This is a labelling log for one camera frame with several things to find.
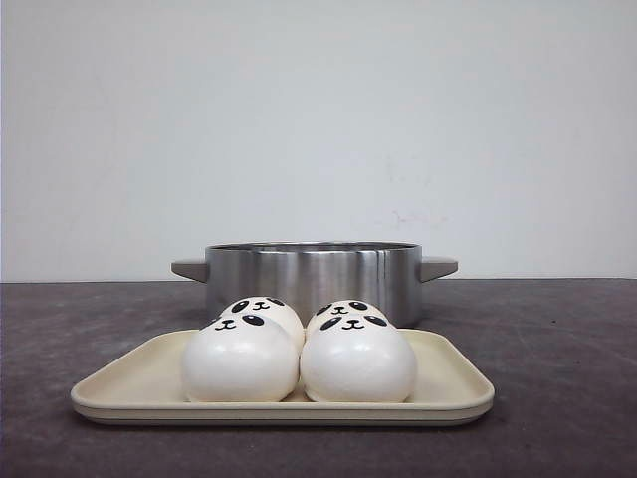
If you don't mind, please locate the panda bun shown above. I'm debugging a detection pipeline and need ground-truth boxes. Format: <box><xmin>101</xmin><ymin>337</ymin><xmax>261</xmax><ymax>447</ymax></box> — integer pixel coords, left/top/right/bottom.
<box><xmin>300</xmin><ymin>313</ymin><xmax>417</xmax><ymax>402</ymax></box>
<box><xmin>181</xmin><ymin>313</ymin><xmax>299</xmax><ymax>402</ymax></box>
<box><xmin>306</xmin><ymin>299</ymin><xmax>388</xmax><ymax>339</ymax></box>
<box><xmin>220</xmin><ymin>296</ymin><xmax>305</xmax><ymax>350</ymax></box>

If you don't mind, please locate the stainless steel steamer pot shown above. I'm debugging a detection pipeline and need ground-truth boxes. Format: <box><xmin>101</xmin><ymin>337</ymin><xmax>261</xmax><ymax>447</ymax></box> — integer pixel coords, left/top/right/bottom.
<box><xmin>171</xmin><ymin>242</ymin><xmax>458</xmax><ymax>328</ymax></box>

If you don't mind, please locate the cream rectangular tray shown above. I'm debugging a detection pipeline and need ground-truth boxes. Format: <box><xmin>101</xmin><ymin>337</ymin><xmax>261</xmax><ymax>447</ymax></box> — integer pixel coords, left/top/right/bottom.
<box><xmin>71</xmin><ymin>329</ymin><xmax>495</xmax><ymax>426</ymax></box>

